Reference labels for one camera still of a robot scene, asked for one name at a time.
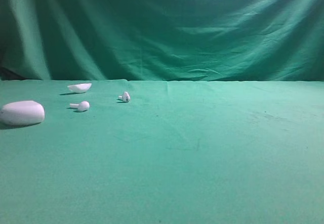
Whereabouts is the white earbud case base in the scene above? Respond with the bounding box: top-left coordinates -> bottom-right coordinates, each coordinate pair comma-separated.
1,101 -> 45,126

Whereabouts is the white earbud with black dot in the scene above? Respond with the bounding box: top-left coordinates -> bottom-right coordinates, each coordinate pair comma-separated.
117,91 -> 131,103

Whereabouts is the white earbud case lid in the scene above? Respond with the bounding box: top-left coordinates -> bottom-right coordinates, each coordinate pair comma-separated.
67,83 -> 92,94

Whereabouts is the green backdrop cloth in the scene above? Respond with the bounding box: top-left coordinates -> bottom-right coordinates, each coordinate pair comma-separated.
1,0 -> 323,81

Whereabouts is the white earbud near case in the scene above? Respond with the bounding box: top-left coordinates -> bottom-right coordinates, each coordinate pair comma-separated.
69,101 -> 90,112

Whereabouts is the green table cloth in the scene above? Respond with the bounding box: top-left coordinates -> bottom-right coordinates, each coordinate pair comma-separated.
1,80 -> 323,223

